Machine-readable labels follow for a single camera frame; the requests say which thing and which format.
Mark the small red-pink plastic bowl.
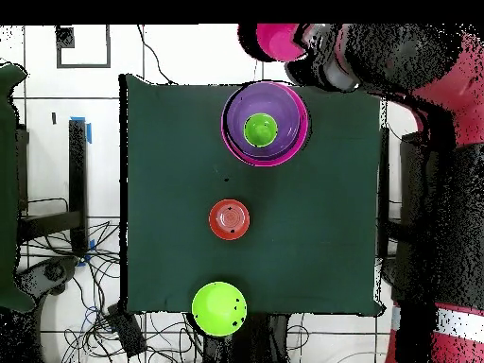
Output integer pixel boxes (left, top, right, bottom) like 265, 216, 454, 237
255, 24, 306, 62

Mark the green plastic cup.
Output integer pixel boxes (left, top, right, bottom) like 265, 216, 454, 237
242, 112, 280, 148

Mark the large pink plastic bowl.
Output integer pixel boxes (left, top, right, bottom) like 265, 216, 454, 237
219, 80, 310, 168

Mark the black metal stand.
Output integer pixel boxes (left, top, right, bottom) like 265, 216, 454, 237
379, 128, 402, 258

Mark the dark green tablecloth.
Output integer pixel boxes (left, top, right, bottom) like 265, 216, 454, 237
118, 73, 392, 317

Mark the small orange-red plastic bowl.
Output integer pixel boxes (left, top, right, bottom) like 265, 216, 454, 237
208, 199, 251, 242

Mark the black stand with blue tape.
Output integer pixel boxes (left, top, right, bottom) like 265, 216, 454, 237
16, 116, 94, 262

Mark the green plastic bowl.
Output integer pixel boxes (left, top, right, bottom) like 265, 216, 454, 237
191, 281, 248, 337

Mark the green-covered side table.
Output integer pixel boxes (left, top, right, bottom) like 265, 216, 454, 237
0, 61, 35, 315

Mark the black power strip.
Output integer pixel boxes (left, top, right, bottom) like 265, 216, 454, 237
107, 303, 147, 358

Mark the black floor cable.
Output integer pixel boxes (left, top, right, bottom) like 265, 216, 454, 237
136, 25, 175, 85

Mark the black square floor frame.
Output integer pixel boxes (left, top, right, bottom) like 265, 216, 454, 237
55, 25, 112, 70

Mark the floor cable bundle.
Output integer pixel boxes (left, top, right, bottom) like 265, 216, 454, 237
18, 196, 205, 363

